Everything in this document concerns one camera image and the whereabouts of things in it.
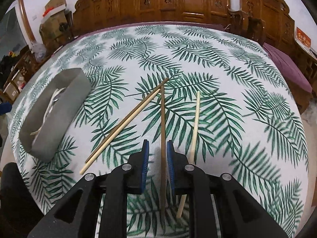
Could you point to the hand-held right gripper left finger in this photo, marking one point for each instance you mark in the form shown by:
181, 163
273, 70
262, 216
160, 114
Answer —
146, 166

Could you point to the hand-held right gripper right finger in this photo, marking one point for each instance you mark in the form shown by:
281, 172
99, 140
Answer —
170, 163

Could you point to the light wooden chopstick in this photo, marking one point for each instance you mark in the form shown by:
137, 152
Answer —
195, 119
111, 140

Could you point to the dark brown chopstick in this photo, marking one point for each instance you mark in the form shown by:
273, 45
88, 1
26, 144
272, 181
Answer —
138, 108
163, 119

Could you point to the rectangular metal box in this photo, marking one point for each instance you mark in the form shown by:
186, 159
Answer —
69, 99

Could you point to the leaf print tablecloth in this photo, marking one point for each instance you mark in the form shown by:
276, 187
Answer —
198, 54

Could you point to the dark rounded object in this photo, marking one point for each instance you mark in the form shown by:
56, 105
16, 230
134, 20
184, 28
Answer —
10, 181

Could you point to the purple sofa cushion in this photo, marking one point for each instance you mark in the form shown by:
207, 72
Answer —
215, 26

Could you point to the purple armchair cushion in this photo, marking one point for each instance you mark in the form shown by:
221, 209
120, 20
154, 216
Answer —
287, 67

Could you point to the crumpled plastic bag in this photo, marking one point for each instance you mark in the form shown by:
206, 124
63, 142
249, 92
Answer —
39, 52

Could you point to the low wooden rack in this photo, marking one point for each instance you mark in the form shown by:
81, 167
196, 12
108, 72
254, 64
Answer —
19, 74

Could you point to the carved wooden sofa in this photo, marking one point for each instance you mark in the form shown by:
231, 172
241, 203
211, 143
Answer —
173, 2

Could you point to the large cardboard box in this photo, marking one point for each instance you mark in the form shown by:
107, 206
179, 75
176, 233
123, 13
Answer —
54, 27

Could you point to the wooden side table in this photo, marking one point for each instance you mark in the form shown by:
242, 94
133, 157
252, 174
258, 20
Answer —
307, 62

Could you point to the white flat box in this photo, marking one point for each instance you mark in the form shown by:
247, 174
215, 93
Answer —
58, 9

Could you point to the carved wooden armchair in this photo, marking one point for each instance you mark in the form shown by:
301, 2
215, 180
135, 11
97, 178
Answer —
267, 12

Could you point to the red gift box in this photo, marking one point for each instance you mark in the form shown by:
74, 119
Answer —
302, 37

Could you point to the small cardboard box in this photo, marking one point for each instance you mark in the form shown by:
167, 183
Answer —
55, 1

